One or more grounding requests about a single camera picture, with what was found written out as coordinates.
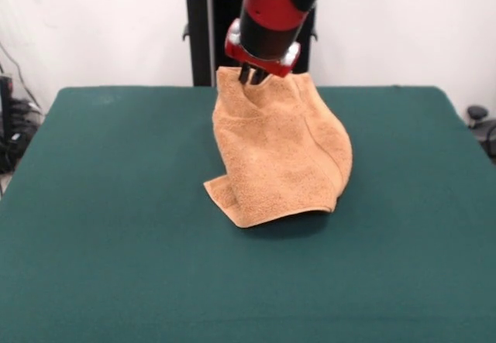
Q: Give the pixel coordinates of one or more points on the black round knob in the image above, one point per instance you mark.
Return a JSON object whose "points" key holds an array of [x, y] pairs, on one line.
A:
{"points": [[477, 112]]}

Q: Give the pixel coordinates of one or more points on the dark green table cloth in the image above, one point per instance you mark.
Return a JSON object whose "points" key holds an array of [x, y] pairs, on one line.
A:
{"points": [[116, 242]]}

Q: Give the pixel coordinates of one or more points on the orange terry towel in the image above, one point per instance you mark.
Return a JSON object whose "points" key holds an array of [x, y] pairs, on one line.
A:
{"points": [[279, 153]]}

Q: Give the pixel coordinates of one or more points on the black electronics box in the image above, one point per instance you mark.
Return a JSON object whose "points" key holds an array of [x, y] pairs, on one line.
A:
{"points": [[5, 126]]}

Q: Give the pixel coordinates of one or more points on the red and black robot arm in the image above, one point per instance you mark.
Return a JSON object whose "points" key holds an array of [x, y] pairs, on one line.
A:
{"points": [[271, 2]]}

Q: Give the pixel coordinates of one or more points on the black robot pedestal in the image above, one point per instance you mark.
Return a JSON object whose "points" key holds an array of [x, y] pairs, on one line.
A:
{"points": [[201, 41]]}

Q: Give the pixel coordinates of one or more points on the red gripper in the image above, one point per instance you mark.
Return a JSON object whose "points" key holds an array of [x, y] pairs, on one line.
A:
{"points": [[255, 58]]}

